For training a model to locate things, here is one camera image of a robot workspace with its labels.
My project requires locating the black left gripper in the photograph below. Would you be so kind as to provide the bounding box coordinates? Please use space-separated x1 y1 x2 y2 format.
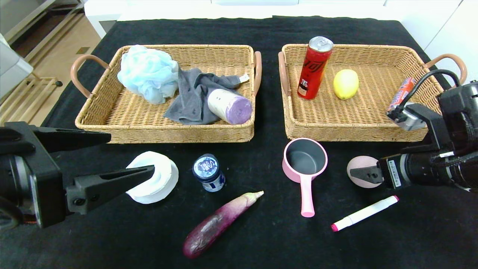
0 121 155 229

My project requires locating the purple garbage bag roll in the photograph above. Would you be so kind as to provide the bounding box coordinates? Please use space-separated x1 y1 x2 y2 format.
207 89 253 125

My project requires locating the wicker basket with food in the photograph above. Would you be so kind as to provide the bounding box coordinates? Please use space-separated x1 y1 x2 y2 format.
278 43 468 142

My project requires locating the red wrapped sausage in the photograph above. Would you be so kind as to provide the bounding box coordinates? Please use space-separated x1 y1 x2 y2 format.
387 77 416 112

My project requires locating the light blue bath pouf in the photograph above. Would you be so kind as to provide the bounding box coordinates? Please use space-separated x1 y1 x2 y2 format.
117 45 180 105

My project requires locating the purple eggplant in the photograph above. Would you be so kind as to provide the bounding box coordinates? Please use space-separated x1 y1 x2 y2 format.
183 191 264 259

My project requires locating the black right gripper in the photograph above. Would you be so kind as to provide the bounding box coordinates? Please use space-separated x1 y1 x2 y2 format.
350 153 439 190

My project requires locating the white marker with pink caps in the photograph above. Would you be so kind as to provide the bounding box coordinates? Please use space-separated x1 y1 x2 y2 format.
330 195 400 232

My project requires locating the white desk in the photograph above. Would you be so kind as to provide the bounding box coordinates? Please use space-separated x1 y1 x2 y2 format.
84 0 389 38

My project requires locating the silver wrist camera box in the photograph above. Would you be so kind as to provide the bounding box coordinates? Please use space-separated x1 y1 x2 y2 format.
387 102 428 131

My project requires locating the wicker basket with bath items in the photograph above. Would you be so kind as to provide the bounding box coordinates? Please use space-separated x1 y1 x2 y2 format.
70 44 263 144

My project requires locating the pink saucepan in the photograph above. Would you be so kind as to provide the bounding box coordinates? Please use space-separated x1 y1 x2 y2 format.
282 137 328 218

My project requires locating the yellow lemon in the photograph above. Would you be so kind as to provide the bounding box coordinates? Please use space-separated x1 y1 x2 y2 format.
333 69 359 100

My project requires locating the wooden rack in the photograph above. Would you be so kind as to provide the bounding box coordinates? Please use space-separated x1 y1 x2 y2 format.
0 77 63 126

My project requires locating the blue lidded gum jar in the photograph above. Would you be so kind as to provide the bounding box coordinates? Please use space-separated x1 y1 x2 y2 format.
192 154 226 192

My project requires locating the black cable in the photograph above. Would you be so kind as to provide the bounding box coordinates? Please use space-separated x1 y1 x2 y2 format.
396 69 462 112

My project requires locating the grey cloth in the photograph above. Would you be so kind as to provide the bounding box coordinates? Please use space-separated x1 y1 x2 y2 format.
164 67 243 126

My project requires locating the black table cloth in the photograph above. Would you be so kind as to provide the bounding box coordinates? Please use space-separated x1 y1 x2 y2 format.
0 16 478 269

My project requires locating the red drink can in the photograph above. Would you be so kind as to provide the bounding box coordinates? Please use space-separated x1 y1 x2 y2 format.
297 36 334 100

